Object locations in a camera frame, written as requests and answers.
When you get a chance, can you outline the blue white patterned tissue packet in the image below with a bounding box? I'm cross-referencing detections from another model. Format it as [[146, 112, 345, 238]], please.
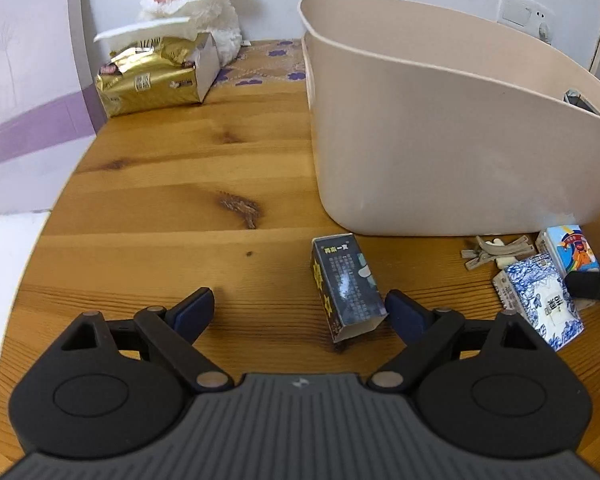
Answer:
[[492, 253, 585, 352]]

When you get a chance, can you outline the white wall socket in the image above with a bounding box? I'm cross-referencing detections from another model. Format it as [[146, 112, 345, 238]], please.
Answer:
[[495, 0, 556, 45]]

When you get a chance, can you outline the beige plastic basket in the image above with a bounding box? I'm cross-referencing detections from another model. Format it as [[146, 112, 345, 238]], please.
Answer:
[[298, 0, 600, 238]]

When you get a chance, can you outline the dark small carton box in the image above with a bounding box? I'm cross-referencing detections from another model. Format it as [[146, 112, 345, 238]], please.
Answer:
[[311, 233, 389, 344]]

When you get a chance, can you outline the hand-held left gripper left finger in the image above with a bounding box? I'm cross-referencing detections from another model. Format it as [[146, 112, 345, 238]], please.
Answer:
[[60, 287, 234, 394]]

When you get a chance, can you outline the purple white panel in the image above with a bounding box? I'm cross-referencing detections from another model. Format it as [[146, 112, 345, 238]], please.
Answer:
[[0, 0, 112, 216]]

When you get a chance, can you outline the colourful small white carton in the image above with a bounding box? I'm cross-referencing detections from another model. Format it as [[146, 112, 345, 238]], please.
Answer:
[[535, 224, 600, 311]]

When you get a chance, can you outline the dark item inside basket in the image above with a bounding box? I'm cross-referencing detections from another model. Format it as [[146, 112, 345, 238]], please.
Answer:
[[563, 89, 600, 118]]

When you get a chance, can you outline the beige hair clip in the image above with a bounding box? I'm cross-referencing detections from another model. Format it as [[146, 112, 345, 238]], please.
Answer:
[[461, 235, 538, 272]]

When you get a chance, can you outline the gold tissue pack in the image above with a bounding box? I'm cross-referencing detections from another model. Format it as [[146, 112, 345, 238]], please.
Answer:
[[93, 16, 222, 119]]

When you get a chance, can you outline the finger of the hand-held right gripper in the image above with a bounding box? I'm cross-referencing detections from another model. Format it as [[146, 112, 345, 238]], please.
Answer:
[[564, 269, 600, 310]]

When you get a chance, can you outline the purple flower patterned mat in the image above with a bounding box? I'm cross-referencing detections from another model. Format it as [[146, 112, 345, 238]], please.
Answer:
[[211, 38, 308, 89]]

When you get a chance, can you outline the white plush rabbit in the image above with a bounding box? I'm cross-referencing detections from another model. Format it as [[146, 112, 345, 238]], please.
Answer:
[[138, 0, 247, 67]]

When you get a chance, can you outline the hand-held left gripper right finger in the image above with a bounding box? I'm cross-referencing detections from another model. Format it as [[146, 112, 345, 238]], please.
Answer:
[[367, 289, 557, 394]]

